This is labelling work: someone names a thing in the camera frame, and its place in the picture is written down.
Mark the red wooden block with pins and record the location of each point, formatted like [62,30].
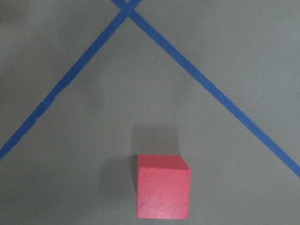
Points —
[163,187]

